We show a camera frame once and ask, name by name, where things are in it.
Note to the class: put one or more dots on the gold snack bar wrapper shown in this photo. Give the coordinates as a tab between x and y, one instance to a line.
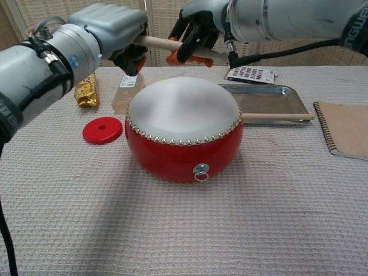
87	95

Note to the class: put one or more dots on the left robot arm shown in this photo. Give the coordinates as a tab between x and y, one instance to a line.
43	74

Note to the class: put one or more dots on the red and white drum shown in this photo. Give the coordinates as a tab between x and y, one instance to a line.
184	155

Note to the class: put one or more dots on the metal tray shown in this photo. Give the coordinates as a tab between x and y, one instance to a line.
264	100

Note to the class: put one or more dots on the brown spiral notebook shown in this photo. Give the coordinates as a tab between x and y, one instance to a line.
348	129

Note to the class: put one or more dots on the nail sticker pack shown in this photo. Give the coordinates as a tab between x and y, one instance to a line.
250	74

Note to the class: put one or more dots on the red plastic disc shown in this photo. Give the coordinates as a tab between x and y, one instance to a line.
95	135

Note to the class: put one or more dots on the wooden drumstick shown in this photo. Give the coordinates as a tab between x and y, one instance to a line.
161	43
279	116

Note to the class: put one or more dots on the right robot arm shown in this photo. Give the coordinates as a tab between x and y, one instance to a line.
287	17

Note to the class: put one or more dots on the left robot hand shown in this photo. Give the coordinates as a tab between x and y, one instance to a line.
115	26

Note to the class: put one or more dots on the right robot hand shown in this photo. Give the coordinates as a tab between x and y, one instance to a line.
204	20

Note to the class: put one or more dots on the clear plastic bottle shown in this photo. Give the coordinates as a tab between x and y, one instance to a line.
126	92

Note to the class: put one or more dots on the woven folding screen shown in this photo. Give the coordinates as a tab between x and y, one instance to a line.
161	17

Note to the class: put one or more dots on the beige woven tablecloth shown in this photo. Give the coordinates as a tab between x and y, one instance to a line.
143	224

